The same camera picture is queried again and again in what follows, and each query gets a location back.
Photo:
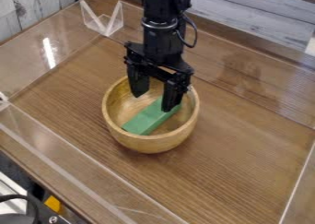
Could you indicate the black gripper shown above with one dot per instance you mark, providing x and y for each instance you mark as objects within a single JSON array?
[{"x": 156, "y": 58}]

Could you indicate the green rectangular block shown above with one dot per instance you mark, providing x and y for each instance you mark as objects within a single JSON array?
[{"x": 148, "y": 119}]

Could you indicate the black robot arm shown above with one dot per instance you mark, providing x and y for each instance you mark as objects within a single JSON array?
[{"x": 165, "y": 14}]

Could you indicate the brown wooden bowl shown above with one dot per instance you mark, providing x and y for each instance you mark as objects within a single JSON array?
[{"x": 120, "y": 106}]

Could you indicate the yellow and black device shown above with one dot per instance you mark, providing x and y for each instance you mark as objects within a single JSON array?
[{"x": 53, "y": 212}]

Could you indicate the clear acrylic corner bracket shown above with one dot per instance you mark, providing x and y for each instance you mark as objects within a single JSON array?
[{"x": 104, "y": 24}]

